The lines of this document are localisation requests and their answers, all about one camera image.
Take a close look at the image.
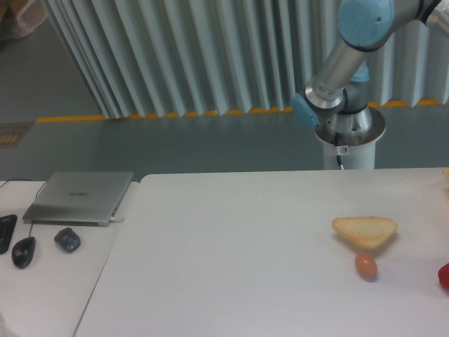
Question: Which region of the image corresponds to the white laptop plug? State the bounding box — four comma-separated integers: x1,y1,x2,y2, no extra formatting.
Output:
109,217,124,223

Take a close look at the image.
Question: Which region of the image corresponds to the silver closed laptop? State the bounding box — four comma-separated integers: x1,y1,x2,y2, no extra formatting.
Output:
22,171,133,226

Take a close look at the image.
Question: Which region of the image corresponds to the red pepper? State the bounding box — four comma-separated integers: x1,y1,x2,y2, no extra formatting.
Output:
438,263,449,290

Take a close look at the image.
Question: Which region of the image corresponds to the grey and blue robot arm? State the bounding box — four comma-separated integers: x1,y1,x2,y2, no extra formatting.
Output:
292,1,448,146

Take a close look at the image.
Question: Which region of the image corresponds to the toasted bread slice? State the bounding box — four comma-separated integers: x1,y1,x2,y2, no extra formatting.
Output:
331,216,398,250

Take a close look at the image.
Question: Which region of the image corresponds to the black mouse cable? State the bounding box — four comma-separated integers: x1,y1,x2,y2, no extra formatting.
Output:
0,178,48,238

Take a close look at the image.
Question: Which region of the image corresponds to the black computer mouse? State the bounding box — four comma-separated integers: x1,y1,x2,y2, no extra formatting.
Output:
11,237,36,269

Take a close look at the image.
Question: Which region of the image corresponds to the black keyboard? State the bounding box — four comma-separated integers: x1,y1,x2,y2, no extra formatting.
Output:
0,214,18,255

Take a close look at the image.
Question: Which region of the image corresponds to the dark grey earbuds case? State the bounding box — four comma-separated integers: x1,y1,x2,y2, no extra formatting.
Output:
54,227,81,253

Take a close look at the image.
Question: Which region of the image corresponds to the brown egg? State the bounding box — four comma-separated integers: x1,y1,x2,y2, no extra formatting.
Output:
354,253,377,279

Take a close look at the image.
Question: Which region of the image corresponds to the brown cardboard box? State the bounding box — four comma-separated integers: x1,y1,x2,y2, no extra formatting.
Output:
1,0,47,41

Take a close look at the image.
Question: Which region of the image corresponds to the white folding screen partition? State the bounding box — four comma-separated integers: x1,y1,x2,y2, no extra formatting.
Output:
41,0,449,119

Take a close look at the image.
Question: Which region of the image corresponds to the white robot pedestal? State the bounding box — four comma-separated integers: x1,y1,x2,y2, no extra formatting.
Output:
321,140,376,170

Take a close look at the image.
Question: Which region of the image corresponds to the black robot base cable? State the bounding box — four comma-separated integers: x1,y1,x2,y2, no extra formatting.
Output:
333,131,345,171

